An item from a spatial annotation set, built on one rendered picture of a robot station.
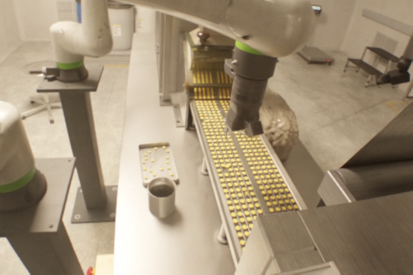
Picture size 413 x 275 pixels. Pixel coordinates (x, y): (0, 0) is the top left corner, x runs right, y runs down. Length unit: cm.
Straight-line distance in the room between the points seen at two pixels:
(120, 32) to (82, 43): 263
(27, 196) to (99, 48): 63
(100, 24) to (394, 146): 103
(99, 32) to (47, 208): 68
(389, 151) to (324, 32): 555
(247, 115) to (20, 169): 53
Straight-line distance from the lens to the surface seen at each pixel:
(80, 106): 138
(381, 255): 20
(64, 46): 125
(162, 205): 79
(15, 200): 77
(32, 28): 511
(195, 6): 38
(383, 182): 31
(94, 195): 179
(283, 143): 101
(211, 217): 85
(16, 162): 70
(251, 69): 55
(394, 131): 27
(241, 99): 59
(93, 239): 179
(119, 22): 375
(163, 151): 104
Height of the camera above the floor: 148
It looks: 34 degrees down
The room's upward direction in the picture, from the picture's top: 7 degrees clockwise
